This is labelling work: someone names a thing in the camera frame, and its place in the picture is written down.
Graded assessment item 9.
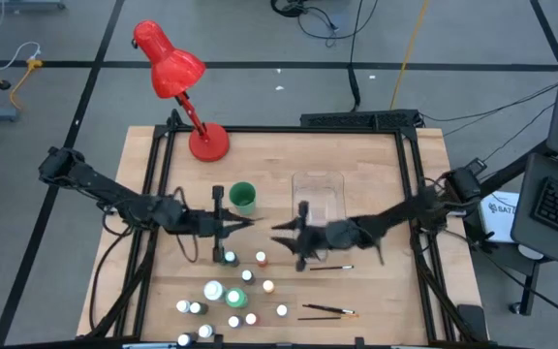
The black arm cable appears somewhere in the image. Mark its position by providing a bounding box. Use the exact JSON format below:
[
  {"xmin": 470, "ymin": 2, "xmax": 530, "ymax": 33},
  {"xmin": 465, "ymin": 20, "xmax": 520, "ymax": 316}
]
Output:
[{"xmin": 87, "ymin": 227, "xmax": 135, "ymax": 335}]

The large green paint bottle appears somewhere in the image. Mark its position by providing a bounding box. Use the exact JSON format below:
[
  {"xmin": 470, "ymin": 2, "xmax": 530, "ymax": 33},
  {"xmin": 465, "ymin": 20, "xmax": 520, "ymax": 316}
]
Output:
[{"xmin": 224, "ymin": 286, "xmax": 249, "ymax": 310}]

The black paintbrush orange ferrule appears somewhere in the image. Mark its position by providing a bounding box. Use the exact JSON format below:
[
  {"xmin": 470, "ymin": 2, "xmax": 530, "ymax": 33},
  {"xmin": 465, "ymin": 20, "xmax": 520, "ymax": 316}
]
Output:
[{"xmin": 296, "ymin": 313, "xmax": 360, "ymax": 322}]

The black floor cable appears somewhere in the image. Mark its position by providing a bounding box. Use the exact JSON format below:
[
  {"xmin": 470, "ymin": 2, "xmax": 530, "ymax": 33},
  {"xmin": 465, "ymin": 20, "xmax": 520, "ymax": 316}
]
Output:
[
  {"xmin": 481, "ymin": 251, "xmax": 558, "ymax": 325},
  {"xmin": 481, "ymin": 101, "xmax": 556, "ymax": 164},
  {"xmin": 418, "ymin": 81, "xmax": 558, "ymax": 123}
]

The clear plastic bin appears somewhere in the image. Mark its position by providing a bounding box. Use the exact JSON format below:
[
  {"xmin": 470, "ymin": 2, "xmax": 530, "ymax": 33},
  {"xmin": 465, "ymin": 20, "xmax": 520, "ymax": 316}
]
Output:
[{"xmin": 291, "ymin": 169, "xmax": 353, "ymax": 261}]

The black hanging cable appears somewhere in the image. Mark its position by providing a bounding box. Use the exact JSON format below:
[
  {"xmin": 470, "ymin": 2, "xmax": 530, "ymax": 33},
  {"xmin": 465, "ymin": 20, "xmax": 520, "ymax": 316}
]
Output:
[{"xmin": 349, "ymin": 0, "xmax": 363, "ymax": 111}]

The yellow floor cable with plug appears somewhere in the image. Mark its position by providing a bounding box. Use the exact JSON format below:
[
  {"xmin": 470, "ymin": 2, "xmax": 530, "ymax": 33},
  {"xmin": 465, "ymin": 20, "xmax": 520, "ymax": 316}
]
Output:
[{"xmin": 10, "ymin": 57, "xmax": 46, "ymax": 111}]

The large white paint bottle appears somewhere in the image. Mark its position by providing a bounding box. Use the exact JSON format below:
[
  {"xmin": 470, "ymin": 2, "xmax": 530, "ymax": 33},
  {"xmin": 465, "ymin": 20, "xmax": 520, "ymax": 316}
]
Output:
[{"xmin": 202, "ymin": 279, "xmax": 227, "ymax": 302}]

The white printed box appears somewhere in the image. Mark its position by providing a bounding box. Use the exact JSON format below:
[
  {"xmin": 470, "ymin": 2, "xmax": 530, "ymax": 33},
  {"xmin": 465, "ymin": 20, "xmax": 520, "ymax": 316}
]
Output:
[{"xmin": 480, "ymin": 190, "xmax": 522, "ymax": 243}]

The white round disc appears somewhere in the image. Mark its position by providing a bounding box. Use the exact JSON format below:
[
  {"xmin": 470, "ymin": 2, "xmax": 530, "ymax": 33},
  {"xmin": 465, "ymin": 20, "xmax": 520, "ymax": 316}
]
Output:
[{"xmin": 517, "ymin": 243, "xmax": 545, "ymax": 261}]

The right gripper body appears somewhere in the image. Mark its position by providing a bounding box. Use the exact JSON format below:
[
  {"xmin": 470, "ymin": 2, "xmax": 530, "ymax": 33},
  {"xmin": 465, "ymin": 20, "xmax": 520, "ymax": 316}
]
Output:
[{"xmin": 295, "ymin": 201, "xmax": 357, "ymax": 271}]

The silver bar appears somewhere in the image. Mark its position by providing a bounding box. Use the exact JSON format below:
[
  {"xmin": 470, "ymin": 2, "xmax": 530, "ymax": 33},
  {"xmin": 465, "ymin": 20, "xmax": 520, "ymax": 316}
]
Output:
[{"xmin": 121, "ymin": 341, "xmax": 178, "ymax": 349}]

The red desk lamp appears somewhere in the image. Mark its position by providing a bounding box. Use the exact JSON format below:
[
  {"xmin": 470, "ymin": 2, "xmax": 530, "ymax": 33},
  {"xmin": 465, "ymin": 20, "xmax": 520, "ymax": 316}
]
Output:
[{"xmin": 132, "ymin": 19, "xmax": 231, "ymax": 163}]

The green plastic cup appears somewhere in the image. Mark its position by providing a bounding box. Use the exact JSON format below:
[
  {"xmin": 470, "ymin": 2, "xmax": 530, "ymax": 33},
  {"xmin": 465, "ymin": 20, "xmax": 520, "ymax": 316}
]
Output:
[{"xmin": 228, "ymin": 181, "xmax": 258, "ymax": 216}]

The thin black paintbrush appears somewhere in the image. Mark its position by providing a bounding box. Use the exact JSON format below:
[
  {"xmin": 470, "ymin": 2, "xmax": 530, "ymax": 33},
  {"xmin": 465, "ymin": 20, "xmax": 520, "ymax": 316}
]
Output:
[{"xmin": 301, "ymin": 302, "xmax": 357, "ymax": 315}]

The black cable coil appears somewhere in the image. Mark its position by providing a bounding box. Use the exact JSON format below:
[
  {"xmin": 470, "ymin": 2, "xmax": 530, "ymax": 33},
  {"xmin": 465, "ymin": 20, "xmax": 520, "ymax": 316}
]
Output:
[{"xmin": 269, "ymin": 0, "xmax": 380, "ymax": 48}]

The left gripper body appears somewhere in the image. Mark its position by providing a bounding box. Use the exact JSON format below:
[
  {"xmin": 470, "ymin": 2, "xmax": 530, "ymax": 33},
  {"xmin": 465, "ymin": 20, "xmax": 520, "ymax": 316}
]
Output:
[{"xmin": 181, "ymin": 185, "xmax": 225, "ymax": 263}]

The black perforated box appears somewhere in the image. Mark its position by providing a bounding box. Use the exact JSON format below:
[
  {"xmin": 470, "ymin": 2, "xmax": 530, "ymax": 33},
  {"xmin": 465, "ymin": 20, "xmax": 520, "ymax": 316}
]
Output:
[{"xmin": 299, "ymin": 109, "xmax": 423, "ymax": 130}]

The yellow hanging cable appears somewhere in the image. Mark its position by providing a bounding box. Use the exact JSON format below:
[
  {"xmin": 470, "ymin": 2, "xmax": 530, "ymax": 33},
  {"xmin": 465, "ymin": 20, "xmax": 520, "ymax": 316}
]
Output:
[{"xmin": 388, "ymin": 0, "xmax": 430, "ymax": 111}]

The grey laptop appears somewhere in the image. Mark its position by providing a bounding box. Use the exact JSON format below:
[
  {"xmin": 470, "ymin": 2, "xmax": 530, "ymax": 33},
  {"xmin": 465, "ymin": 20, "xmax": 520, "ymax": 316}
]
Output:
[{"xmin": 510, "ymin": 55, "xmax": 558, "ymax": 276}]

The black flat pad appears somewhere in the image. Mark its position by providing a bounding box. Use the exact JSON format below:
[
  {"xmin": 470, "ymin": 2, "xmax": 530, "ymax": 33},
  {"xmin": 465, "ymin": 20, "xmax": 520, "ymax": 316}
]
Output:
[{"xmin": 455, "ymin": 303, "xmax": 488, "ymax": 340}]

